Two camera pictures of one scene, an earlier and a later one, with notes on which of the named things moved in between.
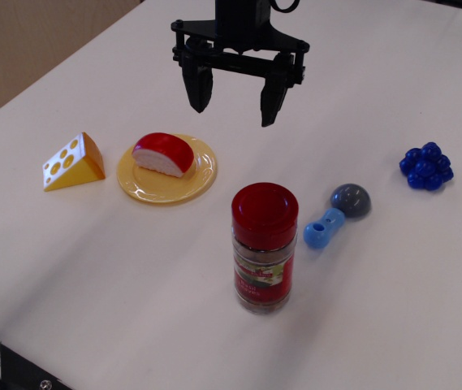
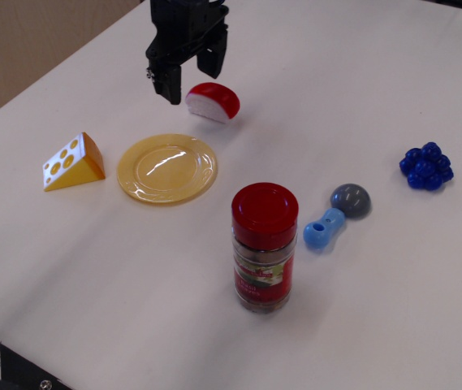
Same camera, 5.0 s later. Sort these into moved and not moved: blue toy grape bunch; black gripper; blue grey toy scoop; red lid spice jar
Moved: black gripper
Not moved: blue grey toy scoop; red lid spice jar; blue toy grape bunch
